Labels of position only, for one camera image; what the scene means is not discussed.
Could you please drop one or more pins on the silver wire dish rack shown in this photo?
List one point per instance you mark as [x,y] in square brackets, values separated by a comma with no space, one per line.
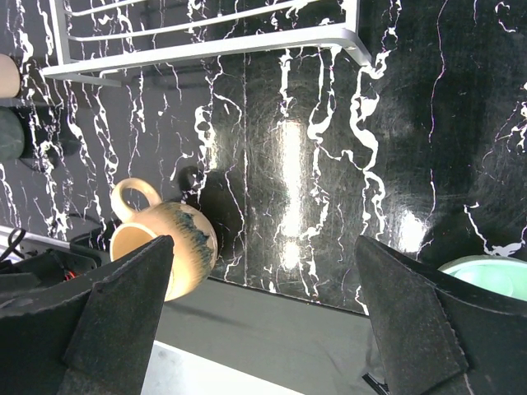
[343,35]

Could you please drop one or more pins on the dark green glass cup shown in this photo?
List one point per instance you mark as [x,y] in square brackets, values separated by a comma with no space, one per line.
[12,137]

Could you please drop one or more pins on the mint green mug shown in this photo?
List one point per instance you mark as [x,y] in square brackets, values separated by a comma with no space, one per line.
[501,275]

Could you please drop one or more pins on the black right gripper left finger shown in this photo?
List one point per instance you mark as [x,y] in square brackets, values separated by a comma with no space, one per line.
[90,335]

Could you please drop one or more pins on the beige tall tumbler cup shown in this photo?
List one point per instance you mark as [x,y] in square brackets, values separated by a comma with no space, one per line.
[10,78]

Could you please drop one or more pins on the tan round ceramic mug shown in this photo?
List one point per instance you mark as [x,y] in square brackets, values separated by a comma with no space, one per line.
[195,246]

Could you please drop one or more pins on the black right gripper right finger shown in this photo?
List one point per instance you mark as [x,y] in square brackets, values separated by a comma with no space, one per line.
[437,334]

